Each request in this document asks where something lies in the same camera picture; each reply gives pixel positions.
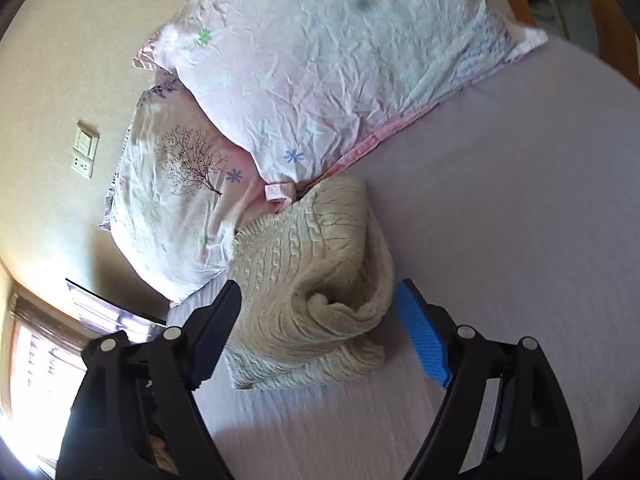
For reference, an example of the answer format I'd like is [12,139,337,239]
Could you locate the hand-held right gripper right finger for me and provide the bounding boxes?
[396,278,584,480]

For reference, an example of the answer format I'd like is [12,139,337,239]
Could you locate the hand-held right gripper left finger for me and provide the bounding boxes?
[55,279,243,480]

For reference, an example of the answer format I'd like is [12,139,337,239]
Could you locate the cream cable-knit sweater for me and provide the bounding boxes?
[224,177,397,391]

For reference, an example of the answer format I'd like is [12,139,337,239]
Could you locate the dark bedside table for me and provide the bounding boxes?
[66,280,169,343]

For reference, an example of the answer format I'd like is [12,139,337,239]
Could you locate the tree print pink pillow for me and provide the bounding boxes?
[98,68,296,306]

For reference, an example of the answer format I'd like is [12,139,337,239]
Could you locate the window with curtain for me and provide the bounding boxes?
[0,280,96,476]

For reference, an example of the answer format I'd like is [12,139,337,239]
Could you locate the large floral pink pillow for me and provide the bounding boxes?
[132,0,550,202]

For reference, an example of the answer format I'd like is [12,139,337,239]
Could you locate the wall switch and socket panel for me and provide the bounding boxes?
[71,120,101,180]

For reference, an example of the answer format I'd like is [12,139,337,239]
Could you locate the wooden bed frame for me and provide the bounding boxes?
[486,0,640,86]

